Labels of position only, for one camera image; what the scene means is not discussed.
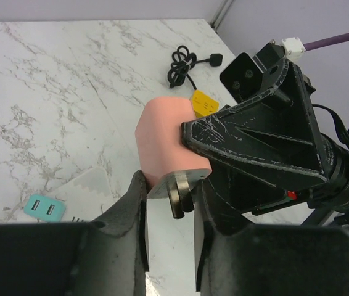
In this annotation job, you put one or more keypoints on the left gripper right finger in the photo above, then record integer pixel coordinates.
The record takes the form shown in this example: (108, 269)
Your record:
(234, 256)

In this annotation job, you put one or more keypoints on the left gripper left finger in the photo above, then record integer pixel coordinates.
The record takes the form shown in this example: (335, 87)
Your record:
(106, 256)

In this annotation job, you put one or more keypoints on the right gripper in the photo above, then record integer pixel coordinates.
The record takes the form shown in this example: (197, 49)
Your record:
(273, 137)

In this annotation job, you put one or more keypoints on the white power strip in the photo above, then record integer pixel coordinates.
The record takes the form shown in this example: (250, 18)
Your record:
(85, 197)

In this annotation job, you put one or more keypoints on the teal USB charger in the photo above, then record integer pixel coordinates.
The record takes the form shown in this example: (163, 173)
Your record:
(44, 208)

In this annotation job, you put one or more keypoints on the yellow cube socket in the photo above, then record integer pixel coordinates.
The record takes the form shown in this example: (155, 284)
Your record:
(203, 104)

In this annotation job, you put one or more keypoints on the pink plug adapter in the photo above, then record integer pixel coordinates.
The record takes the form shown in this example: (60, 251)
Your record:
(171, 169)

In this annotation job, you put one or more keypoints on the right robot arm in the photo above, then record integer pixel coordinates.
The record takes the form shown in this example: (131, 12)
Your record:
(267, 151)

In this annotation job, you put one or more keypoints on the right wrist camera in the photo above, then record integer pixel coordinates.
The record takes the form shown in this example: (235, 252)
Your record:
(243, 77)

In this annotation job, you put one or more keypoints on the right aluminium frame post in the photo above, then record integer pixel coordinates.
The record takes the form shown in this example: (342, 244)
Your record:
(221, 13)

